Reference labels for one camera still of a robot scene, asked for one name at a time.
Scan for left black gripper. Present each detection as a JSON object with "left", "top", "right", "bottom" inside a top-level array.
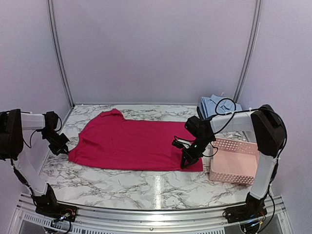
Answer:
[{"left": 41, "top": 130, "right": 68, "bottom": 156}]

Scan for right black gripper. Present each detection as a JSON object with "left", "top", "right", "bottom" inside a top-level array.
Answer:
[{"left": 180, "top": 135, "right": 214, "bottom": 169}]

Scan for magenta red garment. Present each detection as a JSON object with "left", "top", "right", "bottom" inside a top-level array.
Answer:
[{"left": 68, "top": 109, "right": 194, "bottom": 171}]

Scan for light blue shirt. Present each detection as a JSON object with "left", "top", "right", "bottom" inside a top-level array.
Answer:
[{"left": 199, "top": 95, "right": 242, "bottom": 118}]

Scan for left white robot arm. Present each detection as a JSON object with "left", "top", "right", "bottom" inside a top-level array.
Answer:
[{"left": 0, "top": 109, "right": 69, "bottom": 217}]

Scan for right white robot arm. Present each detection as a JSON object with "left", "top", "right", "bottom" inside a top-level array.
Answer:
[{"left": 180, "top": 104, "right": 288, "bottom": 218}]

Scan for pink plastic laundry basket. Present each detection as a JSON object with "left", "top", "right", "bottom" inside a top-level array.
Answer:
[{"left": 209, "top": 138, "right": 259, "bottom": 185}]

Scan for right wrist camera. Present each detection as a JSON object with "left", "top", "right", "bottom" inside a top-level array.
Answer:
[{"left": 172, "top": 136, "right": 191, "bottom": 149}]

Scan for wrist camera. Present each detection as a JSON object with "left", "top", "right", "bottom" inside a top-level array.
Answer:
[
  {"left": 172, "top": 136, "right": 191, "bottom": 149},
  {"left": 44, "top": 111, "right": 62, "bottom": 132}
]

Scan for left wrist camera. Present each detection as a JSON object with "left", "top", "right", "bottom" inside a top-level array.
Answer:
[{"left": 44, "top": 111, "right": 62, "bottom": 132}]

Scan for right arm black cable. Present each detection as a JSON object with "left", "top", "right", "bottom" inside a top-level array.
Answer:
[{"left": 202, "top": 97, "right": 288, "bottom": 158}]

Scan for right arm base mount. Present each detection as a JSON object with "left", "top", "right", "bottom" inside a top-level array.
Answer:
[{"left": 222, "top": 204, "right": 267, "bottom": 223}]

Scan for aluminium table front rail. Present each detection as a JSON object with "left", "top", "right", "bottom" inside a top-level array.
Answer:
[{"left": 8, "top": 194, "right": 293, "bottom": 234}]

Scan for left aluminium frame post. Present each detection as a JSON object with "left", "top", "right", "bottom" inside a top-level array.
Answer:
[{"left": 47, "top": 0, "right": 75, "bottom": 109}]

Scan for aluminium frame post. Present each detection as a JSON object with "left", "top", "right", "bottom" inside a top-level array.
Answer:
[
  {"left": 234, "top": 0, "right": 263, "bottom": 102},
  {"left": 47, "top": 0, "right": 75, "bottom": 109}
]

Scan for right aluminium frame post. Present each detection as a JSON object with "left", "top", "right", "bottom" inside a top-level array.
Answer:
[{"left": 234, "top": 0, "right": 263, "bottom": 102}]

